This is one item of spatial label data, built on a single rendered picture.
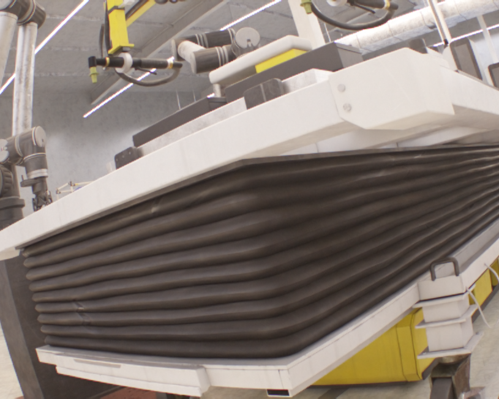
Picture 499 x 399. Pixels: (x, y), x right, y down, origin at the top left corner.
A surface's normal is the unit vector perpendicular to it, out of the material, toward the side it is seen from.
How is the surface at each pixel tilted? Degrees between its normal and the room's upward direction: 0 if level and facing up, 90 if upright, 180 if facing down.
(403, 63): 90
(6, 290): 90
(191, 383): 90
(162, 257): 42
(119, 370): 90
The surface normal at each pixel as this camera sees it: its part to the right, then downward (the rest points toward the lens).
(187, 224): -0.14, 0.87
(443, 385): -0.58, -0.73
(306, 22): -0.62, 0.13
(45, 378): 0.81, -0.21
